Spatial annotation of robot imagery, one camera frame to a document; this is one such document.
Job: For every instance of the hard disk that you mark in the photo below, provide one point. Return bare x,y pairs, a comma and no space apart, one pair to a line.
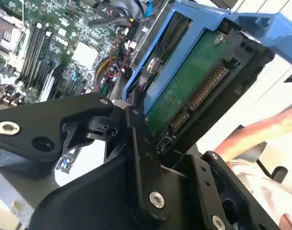
184,91

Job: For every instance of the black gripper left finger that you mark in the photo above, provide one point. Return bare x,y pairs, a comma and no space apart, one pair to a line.
28,124

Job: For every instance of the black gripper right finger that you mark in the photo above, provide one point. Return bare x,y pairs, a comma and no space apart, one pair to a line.
208,196

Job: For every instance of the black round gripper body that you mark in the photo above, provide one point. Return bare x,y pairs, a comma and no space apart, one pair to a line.
100,203

